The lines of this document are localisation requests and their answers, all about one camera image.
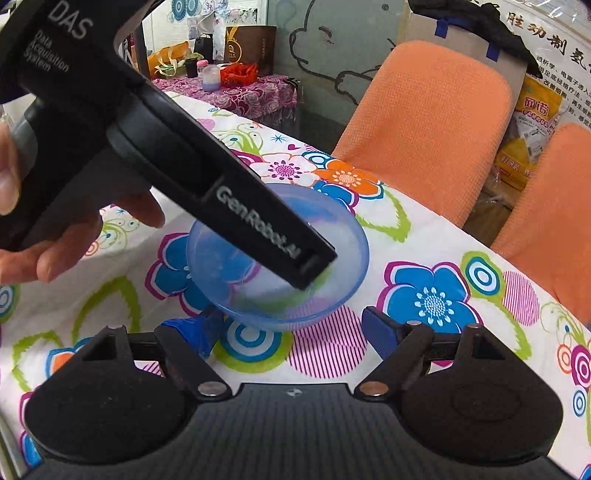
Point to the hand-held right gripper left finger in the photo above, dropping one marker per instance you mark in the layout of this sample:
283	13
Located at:
194	330

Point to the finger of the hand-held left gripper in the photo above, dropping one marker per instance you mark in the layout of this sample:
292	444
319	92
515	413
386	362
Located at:
221	194

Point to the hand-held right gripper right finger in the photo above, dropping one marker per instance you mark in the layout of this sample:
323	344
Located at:
381	330

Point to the translucent blue plastic bowl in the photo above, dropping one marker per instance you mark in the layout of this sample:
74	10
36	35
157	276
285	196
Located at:
337	258

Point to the person's left hand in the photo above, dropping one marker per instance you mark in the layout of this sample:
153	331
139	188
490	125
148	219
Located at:
55	249

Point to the floral tablecloth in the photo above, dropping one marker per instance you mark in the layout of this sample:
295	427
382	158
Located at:
415	249

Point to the purple rose-print table cover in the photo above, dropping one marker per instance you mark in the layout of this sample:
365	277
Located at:
249	99

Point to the yellow tote bag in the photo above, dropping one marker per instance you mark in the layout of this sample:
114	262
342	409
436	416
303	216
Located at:
168	60

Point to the blue and white jar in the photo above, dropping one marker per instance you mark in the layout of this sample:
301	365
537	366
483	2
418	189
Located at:
211	79

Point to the red plastic packet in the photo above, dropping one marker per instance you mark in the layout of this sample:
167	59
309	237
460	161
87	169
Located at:
239	74

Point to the black cup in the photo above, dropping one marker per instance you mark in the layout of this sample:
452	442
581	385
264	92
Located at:
191	68

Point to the pink-capped bottle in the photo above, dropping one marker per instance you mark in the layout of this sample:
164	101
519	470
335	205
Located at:
202	68

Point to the brown gift bag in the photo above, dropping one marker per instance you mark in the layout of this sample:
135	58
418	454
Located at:
251	44

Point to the glass panel with cat drawing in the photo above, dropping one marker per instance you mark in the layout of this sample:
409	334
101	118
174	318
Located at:
351	41

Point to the orange chair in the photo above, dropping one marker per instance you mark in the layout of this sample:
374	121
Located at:
425	129
554	221

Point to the yellow snack packet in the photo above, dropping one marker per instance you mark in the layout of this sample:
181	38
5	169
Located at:
531	134

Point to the cardboard box with black cloth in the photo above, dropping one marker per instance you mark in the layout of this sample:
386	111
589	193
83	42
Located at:
466	39

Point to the black cloth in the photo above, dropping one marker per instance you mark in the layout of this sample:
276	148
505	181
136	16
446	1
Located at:
480	23

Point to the wall poster with black lettering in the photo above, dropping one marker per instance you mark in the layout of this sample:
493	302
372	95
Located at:
563	50

